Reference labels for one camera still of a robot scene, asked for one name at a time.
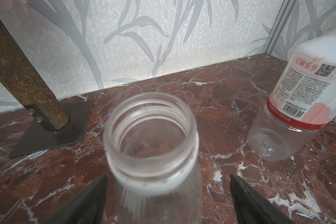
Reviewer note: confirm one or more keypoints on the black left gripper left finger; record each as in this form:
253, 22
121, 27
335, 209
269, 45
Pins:
86, 207

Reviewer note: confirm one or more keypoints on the white labelled plastic bottle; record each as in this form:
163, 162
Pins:
302, 102

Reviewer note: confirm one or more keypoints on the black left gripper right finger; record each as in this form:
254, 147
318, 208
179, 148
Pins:
251, 207

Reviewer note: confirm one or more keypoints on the dark metal tree base plate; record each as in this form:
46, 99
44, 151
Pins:
41, 135

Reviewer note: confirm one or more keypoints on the pink blossom artificial tree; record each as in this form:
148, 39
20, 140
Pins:
21, 79

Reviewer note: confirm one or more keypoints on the small clear bottle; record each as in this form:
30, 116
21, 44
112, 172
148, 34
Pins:
152, 143

